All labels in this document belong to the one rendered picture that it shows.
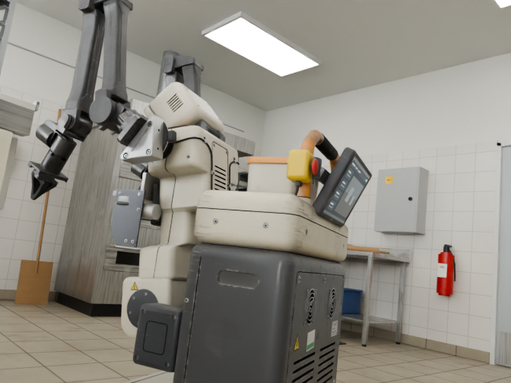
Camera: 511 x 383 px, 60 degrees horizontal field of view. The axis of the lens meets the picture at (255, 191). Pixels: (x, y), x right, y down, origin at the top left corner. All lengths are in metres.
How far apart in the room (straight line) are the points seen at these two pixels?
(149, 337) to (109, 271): 3.25
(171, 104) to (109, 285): 3.21
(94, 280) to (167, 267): 3.13
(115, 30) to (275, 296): 0.88
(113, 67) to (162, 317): 0.69
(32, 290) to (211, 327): 4.03
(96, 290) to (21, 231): 1.19
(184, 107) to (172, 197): 0.26
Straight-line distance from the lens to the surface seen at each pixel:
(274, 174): 1.13
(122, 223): 1.31
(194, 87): 1.71
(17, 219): 5.13
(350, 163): 1.07
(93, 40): 1.45
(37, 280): 4.94
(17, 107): 0.93
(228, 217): 0.97
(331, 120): 6.13
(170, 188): 1.30
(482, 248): 4.82
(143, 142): 1.18
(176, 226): 1.28
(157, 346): 1.14
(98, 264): 4.34
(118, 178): 4.40
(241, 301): 0.95
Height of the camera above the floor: 0.66
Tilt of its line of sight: 9 degrees up
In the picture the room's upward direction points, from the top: 7 degrees clockwise
